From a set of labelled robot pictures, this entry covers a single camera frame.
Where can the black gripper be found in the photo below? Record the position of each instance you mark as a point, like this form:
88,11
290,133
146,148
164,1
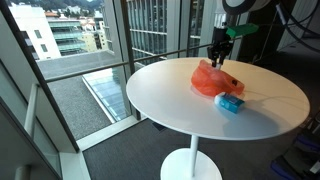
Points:
220,47

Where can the white bottle blue label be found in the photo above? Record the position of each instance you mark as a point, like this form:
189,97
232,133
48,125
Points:
218,66

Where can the orange plastic bag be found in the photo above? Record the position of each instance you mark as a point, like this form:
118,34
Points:
210,81

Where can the blue and white box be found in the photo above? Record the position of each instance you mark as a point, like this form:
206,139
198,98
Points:
228,102

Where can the round white table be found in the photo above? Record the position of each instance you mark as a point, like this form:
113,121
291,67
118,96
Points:
272,106

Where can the black equipment cart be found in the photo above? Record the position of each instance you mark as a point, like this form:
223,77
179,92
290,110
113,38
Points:
301,161

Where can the grey window handrail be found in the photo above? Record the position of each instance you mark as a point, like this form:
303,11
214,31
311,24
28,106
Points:
71,75

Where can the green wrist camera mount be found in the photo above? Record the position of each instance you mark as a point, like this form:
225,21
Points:
240,30

